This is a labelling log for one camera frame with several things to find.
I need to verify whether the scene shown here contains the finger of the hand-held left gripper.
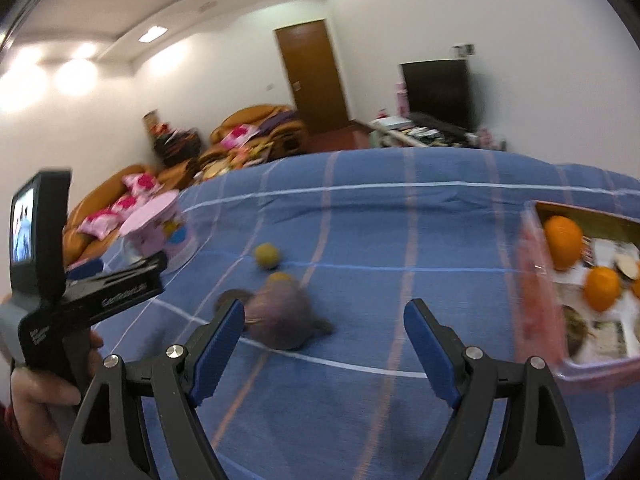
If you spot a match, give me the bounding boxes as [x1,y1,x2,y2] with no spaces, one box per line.
[66,259,104,282]

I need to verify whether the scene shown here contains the person's left forearm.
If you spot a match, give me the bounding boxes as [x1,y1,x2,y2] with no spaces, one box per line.
[0,400,63,480]

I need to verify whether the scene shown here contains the orange leather sofa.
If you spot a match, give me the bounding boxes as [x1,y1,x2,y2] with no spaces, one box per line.
[62,164,166,266]

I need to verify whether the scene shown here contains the pink cartoon mug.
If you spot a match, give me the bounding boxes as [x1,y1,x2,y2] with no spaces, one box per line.
[119,191,198,273]

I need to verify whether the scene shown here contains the dark rack with clothes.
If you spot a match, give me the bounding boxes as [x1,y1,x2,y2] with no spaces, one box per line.
[152,127,201,168]

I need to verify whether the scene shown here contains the purple passion fruit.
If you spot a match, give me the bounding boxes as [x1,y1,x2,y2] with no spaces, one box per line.
[243,280,315,351]

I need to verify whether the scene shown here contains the printed white paper sheet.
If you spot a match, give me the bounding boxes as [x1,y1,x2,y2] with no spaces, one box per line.
[550,237,640,361]

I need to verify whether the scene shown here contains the orange leather armchair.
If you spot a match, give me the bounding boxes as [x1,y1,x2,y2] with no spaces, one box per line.
[210,105,308,161]

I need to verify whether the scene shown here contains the black television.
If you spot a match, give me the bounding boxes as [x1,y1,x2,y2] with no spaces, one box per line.
[400,59,473,131]

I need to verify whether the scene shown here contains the blue checked sheet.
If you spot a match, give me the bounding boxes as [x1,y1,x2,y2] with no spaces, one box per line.
[65,147,640,480]

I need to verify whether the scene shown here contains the large orange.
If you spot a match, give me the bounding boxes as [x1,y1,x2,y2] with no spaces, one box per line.
[544,215,585,271]

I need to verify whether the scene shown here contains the person's left hand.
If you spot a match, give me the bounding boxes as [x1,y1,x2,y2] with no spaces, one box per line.
[0,329,106,461]

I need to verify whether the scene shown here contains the pink tin box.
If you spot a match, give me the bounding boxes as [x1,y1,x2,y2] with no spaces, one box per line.
[517,200,640,391]

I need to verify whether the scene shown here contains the cluttered coffee table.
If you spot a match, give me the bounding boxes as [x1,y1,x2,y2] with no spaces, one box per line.
[192,147,271,183]

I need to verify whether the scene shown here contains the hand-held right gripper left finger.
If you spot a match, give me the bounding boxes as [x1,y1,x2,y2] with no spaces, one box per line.
[60,298,247,480]

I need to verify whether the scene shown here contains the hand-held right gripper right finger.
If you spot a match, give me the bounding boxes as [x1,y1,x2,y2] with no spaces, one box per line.
[403,298,586,480]

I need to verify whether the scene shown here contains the white television stand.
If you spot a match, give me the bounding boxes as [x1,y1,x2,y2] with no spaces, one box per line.
[370,115,501,150]

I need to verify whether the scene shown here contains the pink floral cushion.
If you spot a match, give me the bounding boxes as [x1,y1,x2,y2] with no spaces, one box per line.
[222,124,261,150]
[107,195,143,216]
[77,210,121,238]
[122,172,163,196]

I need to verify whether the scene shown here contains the brown wooden door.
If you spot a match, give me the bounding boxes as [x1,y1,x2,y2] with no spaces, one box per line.
[274,19,351,136]

